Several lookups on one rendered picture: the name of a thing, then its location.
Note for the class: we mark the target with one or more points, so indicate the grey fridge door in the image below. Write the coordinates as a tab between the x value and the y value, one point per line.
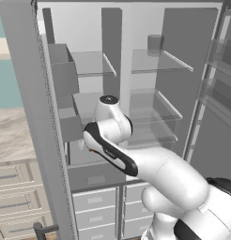
214	140
29	93

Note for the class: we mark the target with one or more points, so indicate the grey freezer drawer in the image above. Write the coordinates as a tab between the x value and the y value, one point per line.
89	178

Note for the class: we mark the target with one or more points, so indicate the white freezer drawer front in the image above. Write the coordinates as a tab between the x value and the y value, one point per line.
95	217
134	193
134	228
134	211
94	200
98	232

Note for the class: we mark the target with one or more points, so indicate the grey cylindrical can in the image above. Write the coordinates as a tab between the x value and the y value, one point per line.
155	45

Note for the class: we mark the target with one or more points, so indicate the grey fridge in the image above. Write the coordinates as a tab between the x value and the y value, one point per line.
142	25

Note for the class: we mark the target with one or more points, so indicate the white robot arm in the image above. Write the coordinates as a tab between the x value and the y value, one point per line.
170	175

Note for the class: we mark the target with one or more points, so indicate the beige cupboard drawers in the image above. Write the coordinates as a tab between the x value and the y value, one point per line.
17	200

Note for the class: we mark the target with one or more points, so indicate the clear door bin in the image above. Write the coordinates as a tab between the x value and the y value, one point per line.
222	56
217	100

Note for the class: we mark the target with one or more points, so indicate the grey door bin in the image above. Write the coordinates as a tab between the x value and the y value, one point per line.
70	126
62	72

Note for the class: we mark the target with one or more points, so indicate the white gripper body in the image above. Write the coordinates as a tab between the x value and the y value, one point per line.
80	145

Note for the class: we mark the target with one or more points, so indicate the dark grey metal bar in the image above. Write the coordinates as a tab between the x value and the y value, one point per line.
39	230

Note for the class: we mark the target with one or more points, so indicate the glass fridge shelf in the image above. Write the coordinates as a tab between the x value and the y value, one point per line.
151	108
155	64
151	137
90	64

